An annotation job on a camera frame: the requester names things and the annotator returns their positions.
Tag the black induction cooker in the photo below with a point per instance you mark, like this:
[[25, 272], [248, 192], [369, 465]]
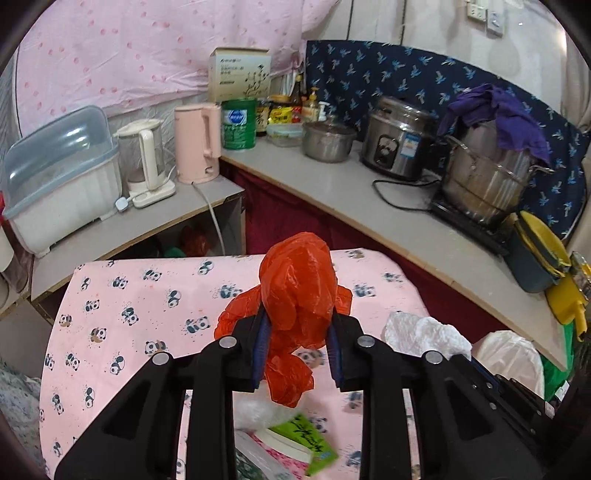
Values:
[[466, 226]]

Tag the pink electric kettle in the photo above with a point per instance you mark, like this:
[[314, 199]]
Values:
[[194, 143]]

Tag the pink panda tablecloth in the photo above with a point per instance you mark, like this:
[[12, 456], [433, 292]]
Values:
[[138, 323]]

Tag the grey counter board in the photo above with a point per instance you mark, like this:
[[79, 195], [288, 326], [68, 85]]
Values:
[[369, 203]]

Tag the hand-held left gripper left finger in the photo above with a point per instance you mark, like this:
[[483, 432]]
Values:
[[261, 350]]

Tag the white power plug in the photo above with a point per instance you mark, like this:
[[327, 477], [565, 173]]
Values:
[[123, 204]]

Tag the pump dispenser bottle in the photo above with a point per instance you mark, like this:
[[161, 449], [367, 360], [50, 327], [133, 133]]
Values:
[[314, 106]]

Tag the dark sauce bottle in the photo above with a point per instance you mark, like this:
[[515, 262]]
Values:
[[262, 117]]

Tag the dark red cloth skirt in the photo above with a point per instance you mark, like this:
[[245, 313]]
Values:
[[286, 217]]

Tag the pink dotted sheet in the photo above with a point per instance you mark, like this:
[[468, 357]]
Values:
[[138, 46]]

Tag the white wall switch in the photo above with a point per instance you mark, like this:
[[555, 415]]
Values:
[[496, 22]]

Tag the green tin can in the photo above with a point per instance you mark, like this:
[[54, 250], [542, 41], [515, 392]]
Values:
[[239, 124]]

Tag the tall brown bottle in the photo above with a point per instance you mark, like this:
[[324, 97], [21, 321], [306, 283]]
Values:
[[298, 90]]

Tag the steel rice cooker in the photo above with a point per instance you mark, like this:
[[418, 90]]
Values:
[[397, 138]]

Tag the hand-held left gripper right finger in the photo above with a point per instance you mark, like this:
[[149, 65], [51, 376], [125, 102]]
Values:
[[334, 357]]

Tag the green plastic bag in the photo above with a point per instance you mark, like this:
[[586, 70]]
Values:
[[556, 378]]

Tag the stacked dark blue basins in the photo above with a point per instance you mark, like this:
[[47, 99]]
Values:
[[531, 263]]

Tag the low grey shelf board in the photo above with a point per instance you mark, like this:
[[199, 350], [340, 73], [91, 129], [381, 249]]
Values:
[[138, 226]]

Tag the white and green carton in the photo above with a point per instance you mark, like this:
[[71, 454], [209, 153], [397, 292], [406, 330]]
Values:
[[238, 74]]

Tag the clear food container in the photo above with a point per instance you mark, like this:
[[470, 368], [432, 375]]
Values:
[[284, 134]]

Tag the green printed packet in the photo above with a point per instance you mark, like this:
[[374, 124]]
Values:
[[309, 438]]

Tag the purple cloth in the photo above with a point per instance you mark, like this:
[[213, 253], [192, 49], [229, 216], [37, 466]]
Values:
[[508, 120]]

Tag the trash bin with white liner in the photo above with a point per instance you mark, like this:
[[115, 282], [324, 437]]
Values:
[[508, 355]]

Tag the white plastic bag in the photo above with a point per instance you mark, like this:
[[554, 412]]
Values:
[[425, 334]]

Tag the red plastic bag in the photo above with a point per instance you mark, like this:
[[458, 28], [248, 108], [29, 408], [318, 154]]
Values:
[[295, 286]]

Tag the small steel pot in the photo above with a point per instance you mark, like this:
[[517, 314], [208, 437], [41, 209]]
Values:
[[328, 141]]

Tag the navy printed cloth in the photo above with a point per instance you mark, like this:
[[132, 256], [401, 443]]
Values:
[[369, 69]]

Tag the large steel steamer pot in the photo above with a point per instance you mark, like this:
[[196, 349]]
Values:
[[489, 180]]

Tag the grey floral cloth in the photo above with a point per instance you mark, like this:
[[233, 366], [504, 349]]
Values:
[[18, 406]]

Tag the clear printed plastic bag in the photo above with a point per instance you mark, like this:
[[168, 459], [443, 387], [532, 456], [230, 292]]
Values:
[[256, 461]]

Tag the white wall socket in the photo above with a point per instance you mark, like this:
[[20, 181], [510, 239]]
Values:
[[475, 10]]

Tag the dish box with blue lid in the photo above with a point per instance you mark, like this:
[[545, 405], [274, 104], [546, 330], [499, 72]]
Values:
[[60, 184]]

